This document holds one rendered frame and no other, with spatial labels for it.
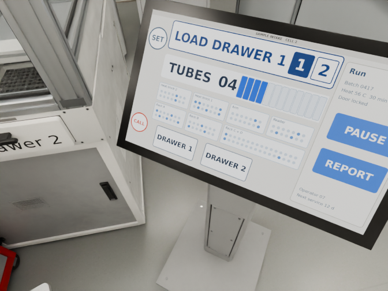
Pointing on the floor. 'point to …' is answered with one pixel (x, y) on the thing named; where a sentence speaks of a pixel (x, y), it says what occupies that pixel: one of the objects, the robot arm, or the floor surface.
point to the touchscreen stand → (217, 247)
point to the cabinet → (74, 181)
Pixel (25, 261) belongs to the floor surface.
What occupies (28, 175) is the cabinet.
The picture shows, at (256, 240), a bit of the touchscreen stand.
